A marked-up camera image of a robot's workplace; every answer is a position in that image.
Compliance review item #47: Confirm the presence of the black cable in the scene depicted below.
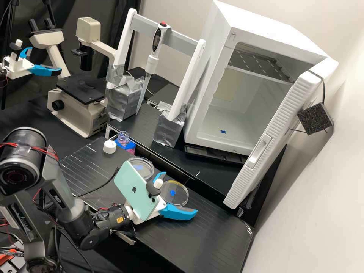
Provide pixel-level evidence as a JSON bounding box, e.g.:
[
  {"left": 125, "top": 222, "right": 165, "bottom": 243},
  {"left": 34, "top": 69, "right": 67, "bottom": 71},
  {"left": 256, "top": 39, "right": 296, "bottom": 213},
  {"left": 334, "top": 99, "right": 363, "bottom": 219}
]
[{"left": 71, "top": 166, "right": 121, "bottom": 198}]

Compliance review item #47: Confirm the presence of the right wrist camera phone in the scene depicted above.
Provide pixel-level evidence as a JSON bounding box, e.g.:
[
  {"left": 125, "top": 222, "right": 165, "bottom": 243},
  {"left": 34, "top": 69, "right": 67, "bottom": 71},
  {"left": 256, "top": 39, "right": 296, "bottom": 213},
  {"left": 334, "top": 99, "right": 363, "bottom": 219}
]
[{"left": 113, "top": 160, "right": 168, "bottom": 222}]

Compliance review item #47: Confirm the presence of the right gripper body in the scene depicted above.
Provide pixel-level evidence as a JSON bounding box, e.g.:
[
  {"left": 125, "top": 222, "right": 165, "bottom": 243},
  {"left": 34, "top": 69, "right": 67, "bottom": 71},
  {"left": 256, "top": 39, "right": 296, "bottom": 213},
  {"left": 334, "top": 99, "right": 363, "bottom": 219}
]
[{"left": 124, "top": 204, "right": 143, "bottom": 226}]

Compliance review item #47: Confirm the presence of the white pipette stand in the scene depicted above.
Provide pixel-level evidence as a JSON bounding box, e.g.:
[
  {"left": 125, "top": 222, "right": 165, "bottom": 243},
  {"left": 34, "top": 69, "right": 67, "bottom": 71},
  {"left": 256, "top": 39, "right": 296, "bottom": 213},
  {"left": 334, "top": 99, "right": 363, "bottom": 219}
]
[{"left": 104, "top": 8, "right": 207, "bottom": 149}]

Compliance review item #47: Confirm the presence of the petri dish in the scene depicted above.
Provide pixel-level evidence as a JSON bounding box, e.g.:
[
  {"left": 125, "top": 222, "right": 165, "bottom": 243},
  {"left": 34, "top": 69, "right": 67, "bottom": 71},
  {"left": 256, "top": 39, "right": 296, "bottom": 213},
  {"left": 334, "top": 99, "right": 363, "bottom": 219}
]
[{"left": 127, "top": 157, "right": 155, "bottom": 180}]

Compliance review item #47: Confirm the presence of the cream microscope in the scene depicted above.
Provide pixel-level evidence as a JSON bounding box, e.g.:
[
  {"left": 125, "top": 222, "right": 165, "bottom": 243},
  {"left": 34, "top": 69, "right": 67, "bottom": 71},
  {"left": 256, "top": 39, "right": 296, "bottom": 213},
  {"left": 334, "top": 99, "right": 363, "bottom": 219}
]
[{"left": 28, "top": 17, "right": 119, "bottom": 139}]

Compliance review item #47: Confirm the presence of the petri dish lid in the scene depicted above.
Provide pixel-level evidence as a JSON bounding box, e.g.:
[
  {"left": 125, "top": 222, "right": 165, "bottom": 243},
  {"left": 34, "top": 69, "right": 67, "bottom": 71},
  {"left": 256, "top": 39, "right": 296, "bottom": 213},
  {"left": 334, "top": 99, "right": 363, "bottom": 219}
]
[{"left": 160, "top": 180, "right": 189, "bottom": 207}]

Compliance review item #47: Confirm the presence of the white cap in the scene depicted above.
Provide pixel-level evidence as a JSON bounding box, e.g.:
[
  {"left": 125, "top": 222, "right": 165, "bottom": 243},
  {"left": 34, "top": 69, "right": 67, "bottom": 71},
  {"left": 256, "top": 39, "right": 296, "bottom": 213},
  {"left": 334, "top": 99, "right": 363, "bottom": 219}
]
[{"left": 103, "top": 140, "right": 117, "bottom": 155}]

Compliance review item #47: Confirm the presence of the pipette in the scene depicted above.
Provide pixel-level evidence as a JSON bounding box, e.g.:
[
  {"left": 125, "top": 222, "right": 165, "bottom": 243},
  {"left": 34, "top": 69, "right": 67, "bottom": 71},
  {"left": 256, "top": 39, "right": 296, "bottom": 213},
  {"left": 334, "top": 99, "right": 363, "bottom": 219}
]
[{"left": 135, "top": 21, "right": 172, "bottom": 116}]

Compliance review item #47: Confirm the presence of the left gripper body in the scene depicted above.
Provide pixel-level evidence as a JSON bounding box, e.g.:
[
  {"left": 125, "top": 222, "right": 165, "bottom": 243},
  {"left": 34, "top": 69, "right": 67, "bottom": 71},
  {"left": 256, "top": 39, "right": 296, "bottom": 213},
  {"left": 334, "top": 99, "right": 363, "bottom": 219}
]
[{"left": 3, "top": 55, "right": 35, "bottom": 80}]

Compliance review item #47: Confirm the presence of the left phone holder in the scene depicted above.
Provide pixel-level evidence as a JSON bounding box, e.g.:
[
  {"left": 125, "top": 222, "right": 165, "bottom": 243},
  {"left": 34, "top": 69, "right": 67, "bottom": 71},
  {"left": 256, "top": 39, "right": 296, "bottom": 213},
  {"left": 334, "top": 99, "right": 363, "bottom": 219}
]
[{"left": 9, "top": 39, "right": 24, "bottom": 62}]

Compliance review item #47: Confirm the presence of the incubator door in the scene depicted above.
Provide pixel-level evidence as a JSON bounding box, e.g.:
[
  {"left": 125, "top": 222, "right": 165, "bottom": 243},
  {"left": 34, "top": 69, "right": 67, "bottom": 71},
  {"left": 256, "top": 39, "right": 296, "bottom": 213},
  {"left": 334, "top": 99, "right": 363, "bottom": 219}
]
[{"left": 223, "top": 68, "right": 334, "bottom": 210}]

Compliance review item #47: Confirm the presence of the white incubator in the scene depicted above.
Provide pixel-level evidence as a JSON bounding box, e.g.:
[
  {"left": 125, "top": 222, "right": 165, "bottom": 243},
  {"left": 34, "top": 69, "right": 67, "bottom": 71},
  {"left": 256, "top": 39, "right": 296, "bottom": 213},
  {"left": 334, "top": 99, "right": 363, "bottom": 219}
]
[{"left": 183, "top": 0, "right": 340, "bottom": 157}]

